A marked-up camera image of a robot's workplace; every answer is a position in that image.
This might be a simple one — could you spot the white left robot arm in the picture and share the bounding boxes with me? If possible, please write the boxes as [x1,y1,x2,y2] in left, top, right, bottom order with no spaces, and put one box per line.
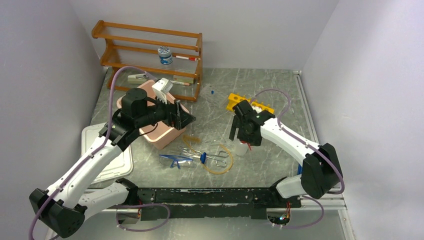
[29,88,195,238]

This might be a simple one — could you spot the pink plastic tub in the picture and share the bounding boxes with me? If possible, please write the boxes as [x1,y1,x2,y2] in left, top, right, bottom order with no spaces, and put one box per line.
[116,80,188,150]

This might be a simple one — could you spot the orange white marker pen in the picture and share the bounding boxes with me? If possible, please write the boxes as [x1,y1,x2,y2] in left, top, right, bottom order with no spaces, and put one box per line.
[171,80,190,86]

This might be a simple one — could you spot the amber rubber tubing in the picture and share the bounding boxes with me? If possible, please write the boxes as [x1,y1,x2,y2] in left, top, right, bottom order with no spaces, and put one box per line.
[182,134,234,175]

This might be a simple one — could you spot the blue safety glasses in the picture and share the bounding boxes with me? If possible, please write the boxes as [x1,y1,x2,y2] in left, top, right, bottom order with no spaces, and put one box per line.
[159,154,193,169]

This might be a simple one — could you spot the metal crucible tongs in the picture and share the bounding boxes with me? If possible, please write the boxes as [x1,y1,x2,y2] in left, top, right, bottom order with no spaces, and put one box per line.
[178,146,230,168]

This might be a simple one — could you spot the yellow test tube rack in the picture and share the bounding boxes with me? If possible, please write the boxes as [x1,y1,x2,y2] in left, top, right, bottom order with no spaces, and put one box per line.
[225,93,275,114]

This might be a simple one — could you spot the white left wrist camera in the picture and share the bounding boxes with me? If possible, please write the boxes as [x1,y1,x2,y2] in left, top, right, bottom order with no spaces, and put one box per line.
[152,78,173,104]

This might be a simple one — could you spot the blue handled brush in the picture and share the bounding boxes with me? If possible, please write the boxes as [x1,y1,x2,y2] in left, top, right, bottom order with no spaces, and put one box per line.
[181,152,207,164]

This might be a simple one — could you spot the white tub lid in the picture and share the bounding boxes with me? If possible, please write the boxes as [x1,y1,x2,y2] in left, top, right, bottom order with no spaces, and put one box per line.
[81,123,134,184]

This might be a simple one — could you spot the blue white jar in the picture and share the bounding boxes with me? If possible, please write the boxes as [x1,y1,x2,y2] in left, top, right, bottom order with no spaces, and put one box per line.
[157,46,173,65]

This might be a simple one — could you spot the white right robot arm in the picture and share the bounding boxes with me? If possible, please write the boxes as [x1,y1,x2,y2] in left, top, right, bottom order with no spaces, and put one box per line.
[229,100,343,207]

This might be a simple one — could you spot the wooden shelf rack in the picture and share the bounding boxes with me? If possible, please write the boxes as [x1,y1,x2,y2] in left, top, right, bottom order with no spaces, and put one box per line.
[91,20,203,102]

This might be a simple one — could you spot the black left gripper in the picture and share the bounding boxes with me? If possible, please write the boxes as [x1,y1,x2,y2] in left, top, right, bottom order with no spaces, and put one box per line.
[136,91,196,130]

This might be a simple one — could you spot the red white marker pen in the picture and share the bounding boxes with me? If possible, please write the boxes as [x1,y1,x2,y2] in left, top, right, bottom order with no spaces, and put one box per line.
[175,55,198,62]

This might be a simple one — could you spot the clear acrylic tube rack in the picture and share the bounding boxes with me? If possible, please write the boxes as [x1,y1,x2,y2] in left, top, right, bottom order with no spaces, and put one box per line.
[200,83,229,107]

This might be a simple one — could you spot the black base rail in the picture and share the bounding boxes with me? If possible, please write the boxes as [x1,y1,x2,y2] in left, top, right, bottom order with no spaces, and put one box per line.
[115,178,301,221]

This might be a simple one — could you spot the green small box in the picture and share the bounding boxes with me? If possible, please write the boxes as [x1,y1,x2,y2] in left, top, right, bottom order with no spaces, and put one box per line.
[173,75,195,84]

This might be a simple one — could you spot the red cap squeeze bottle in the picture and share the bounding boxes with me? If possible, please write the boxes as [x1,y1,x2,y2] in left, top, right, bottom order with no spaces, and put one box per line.
[234,140,252,157]

